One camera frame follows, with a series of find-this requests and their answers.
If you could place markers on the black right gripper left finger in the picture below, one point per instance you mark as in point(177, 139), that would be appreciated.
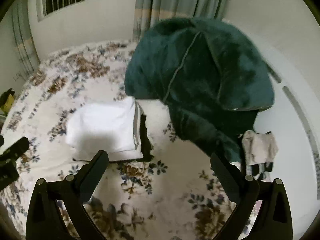
point(44, 220)

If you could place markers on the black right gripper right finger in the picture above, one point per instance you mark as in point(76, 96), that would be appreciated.
point(274, 219)

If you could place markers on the yellow box beside bed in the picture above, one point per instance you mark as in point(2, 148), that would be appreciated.
point(6, 101)

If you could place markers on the beige striped small garment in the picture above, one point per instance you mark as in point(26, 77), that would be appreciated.
point(260, 151)

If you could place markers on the floral bed blanket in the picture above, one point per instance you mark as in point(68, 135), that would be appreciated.
point(174, 195)

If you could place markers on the left side curtain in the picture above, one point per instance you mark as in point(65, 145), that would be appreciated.
point(23, 38)

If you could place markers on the black and white folded garment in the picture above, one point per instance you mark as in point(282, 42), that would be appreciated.
point(146, 137)

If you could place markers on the dark green velvet blanket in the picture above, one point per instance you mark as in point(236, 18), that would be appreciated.
point(209, 74)

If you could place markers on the grey-green curtain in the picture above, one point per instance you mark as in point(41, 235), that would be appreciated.
point(150, 12)

